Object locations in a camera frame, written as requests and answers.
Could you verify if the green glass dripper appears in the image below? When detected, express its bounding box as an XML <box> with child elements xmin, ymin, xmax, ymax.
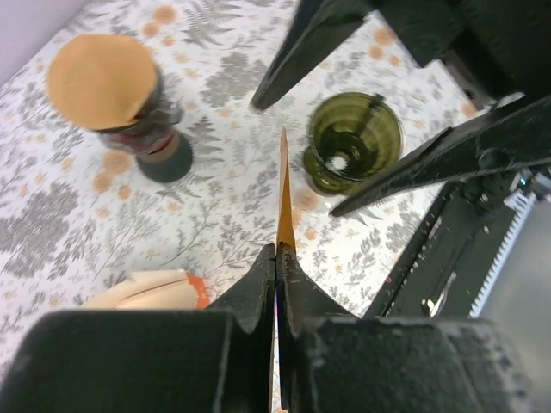
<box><xmin>302</xmin><ymin>92</ymin><xmax>403</xmax><ymax>196</ymax></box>

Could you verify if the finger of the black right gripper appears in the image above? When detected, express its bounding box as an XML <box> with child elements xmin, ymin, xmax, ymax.
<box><xmin>330</xmin><ymin>96</ymin><xmax>550</xmax><ymax>217</ymax></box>
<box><xmin>251</xmin><ymin>0</ymin><xmax>375</xmax><ymax>110</ymax></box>

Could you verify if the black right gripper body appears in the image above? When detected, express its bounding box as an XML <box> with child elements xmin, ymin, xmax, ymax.
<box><xmin>374</xmin><ymin>1</ymin><xmax>550</xmax><ymax>98</ymax></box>

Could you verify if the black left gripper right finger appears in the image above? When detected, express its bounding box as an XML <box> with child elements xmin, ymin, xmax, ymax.
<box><xmin>276</xmin><ymin>244</ymin><xmax>539</xmax><ymax>412</ymax></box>

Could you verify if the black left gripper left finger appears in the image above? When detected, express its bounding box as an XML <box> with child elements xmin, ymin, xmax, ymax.
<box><xmin>1</xmin><ymin>244</ymin><xmax>276</xmax><ymax>412</ymax></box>

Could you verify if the brown paper coffee filter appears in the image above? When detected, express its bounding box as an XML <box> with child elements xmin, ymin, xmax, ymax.
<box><xmin>46</xmin><ymin>34</ymin><xmax>158</xmax><ymax>130</ymax></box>

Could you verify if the light blue cable duct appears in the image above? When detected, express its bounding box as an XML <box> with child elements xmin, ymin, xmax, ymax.
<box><xmin>468</xmin><ymin>190</ymin><xmax>537</xmax><ymax>317</ymax></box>

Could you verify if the orange coffee filter box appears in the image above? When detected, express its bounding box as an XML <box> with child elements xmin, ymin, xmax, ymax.
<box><xmin>81</xmin><ymin>269</ymin><xmax>210</xmax><ymax>310</ymax></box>

